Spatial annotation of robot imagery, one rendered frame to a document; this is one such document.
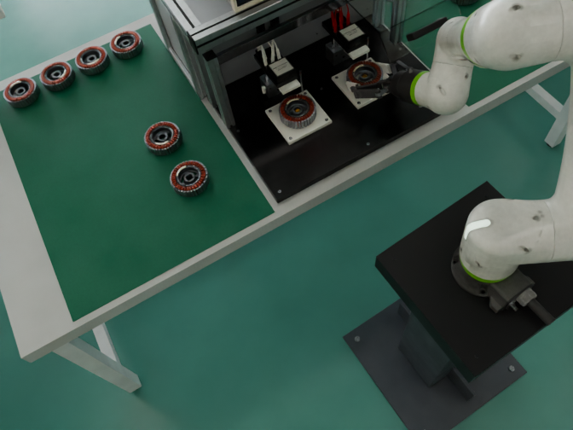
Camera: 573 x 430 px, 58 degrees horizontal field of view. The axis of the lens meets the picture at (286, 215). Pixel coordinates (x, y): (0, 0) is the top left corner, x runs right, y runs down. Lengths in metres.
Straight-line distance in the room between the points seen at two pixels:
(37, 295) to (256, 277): 0.95
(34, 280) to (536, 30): 1.34
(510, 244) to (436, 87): 0.47
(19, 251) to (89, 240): 0.20
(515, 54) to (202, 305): 1.62
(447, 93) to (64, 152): 1.16
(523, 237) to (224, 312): 1.37
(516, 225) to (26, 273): 1.26
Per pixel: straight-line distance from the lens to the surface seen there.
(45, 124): 1.91
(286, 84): 1.57
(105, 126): 1.80
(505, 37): 0.95
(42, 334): 1.53
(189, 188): 1.52
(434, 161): 2.49
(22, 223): 1.72
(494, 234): 1.11
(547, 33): 0.97
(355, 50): 1.65
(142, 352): 2.22
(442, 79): 1.38
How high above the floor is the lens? 2.02
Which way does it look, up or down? 60 degrees down
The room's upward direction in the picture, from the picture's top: 11 degrees counter-clockwise
